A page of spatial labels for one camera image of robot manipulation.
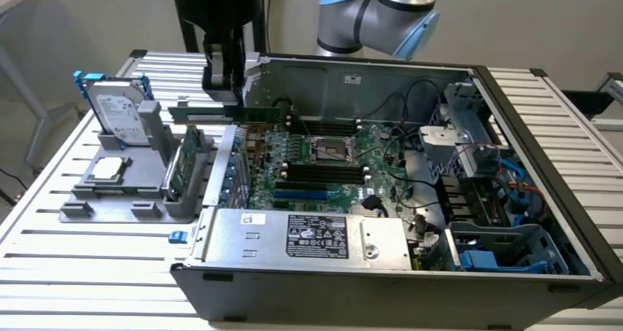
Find silver power supply unit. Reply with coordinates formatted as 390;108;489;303
201;207;415;272

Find grey desk with legs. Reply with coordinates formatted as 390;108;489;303
0;0;79;171

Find black expansion slot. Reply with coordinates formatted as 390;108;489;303
277;181;329;192

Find blue SATA wire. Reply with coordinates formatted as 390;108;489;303
490;155;530;225

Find grey disk bay with blue latch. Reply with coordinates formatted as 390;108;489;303
445;220;570;274

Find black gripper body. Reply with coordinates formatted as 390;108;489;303
170;0;267;47

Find hard disk with blue caddy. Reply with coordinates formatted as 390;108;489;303
73;70;155;150

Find green motherboard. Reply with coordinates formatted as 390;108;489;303
233;121;441;219

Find blue expansion slot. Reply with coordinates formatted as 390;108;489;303
274;190;330;201

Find metal CPU socket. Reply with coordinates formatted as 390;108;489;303
303;135;362;163

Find black metal stand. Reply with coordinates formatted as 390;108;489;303
175;0;270;55

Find black RAM slot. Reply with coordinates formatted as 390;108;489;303
290;118;362;125
282;170;369;178
281;175;370;183
283;161;367;168
289;125;363;131
290;121;362;128
283;165;369;173
289;128;363;135

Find black floor cable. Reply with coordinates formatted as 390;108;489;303
0;167;30;205

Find silver CPU chip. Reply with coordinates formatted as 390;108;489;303
93;157;134;181

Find black looped wire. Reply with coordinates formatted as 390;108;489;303
373;79;443;125

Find green RAM stick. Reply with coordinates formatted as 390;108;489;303
169;104;285;125

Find red wire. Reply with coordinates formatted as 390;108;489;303
506;179;547;215

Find black open PC case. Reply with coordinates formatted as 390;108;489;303
169;52;623;324

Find metal disk bay cage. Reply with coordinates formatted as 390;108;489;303
441;82;510;179

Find grey parts rack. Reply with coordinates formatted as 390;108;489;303
58;102;222;225

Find green graphics card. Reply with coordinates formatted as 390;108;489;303
161;125;207;203

